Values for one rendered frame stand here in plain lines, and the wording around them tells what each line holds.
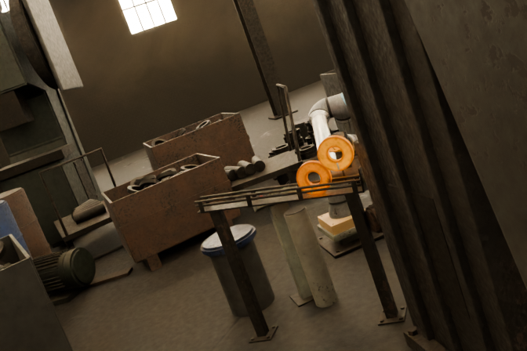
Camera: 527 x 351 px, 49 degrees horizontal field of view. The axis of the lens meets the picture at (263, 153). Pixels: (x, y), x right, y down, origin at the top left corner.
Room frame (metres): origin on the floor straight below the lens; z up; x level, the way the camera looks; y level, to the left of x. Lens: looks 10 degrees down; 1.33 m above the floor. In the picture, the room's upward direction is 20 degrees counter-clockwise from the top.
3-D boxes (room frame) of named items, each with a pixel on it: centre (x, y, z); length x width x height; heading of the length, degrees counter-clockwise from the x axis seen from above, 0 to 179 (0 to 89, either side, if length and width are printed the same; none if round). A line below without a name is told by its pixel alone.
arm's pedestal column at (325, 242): (3.50, -0.35, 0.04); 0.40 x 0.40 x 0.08; 10
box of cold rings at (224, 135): (6.46, 0.69, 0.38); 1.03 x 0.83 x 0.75; 105
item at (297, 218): (2.78, -0.05, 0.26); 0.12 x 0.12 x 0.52
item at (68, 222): (5.71, 1.86, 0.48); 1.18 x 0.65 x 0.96; 22
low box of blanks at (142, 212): (4.74, 0.89, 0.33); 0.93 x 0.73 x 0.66; 109
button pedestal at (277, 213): (2.92, 0.02, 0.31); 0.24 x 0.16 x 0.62; 102
